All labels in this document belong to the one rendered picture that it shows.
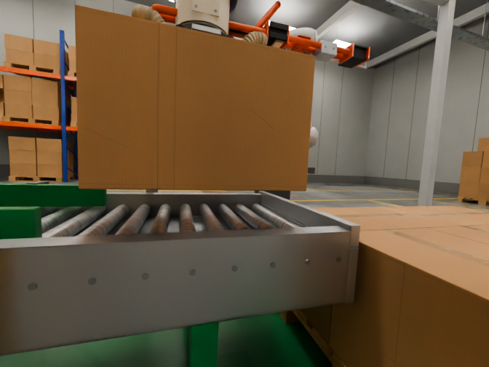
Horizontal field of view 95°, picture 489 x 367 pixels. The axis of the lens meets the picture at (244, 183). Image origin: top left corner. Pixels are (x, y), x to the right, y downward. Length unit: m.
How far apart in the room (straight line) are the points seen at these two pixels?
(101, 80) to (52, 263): 0.39
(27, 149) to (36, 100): 1.38
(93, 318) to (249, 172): 0.46
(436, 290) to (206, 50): 0.74
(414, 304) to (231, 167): 0.53
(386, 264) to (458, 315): 0.16
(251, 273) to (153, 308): 0.21
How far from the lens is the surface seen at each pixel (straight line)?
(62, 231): 0.82
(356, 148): 13.23
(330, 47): 1.03
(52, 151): 8.51
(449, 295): 0.62
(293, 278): 0.59
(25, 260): 0.55
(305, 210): 0.81
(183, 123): 0.61
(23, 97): 8.89
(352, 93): 13.35
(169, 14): 0.88
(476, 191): 8.21
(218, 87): 0.64
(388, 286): 0.71
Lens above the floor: 0.75
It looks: 5 degrees down
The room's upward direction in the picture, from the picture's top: 3 degrees clockwise
